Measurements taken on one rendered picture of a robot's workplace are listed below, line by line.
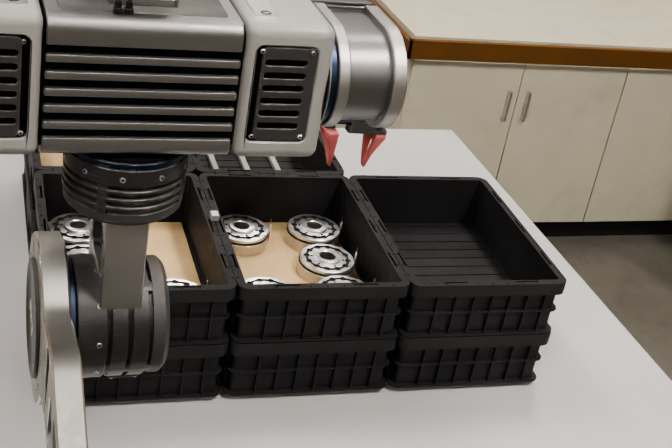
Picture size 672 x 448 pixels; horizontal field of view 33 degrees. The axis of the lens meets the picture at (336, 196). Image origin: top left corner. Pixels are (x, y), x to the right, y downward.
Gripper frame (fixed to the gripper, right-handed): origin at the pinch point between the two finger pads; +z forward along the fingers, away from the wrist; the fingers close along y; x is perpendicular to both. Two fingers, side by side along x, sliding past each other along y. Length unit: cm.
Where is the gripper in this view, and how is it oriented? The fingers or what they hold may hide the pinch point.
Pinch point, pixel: (346, 160)
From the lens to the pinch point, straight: 197.3
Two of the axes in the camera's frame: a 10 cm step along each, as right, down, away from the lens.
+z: -1.6, 9.0, 4.1
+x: 2.7, 4.4, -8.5
